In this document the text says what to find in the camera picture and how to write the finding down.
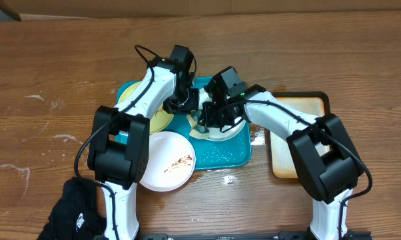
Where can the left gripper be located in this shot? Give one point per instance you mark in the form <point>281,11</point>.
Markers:
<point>192,104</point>

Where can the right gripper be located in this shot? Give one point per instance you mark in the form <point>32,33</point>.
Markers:
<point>209,115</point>

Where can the white plate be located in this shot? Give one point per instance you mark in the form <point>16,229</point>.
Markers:
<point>171,162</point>
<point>217,134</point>

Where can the yellow plate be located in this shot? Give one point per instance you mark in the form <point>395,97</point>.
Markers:
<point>160,119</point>

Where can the green yellow sponge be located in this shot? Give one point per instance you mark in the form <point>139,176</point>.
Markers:
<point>197,131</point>

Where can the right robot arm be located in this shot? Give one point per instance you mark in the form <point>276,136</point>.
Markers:
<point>326,162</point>

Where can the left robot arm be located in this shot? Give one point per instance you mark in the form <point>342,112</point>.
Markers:
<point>119,142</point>

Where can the teal plastic tray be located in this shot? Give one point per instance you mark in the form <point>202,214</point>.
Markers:
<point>234,152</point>

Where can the black tray with soapy water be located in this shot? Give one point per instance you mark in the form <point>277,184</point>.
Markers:
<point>312,102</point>

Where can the black knit cloth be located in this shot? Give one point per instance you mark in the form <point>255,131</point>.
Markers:
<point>75,215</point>

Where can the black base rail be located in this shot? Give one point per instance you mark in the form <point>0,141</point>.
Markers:
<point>283,235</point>

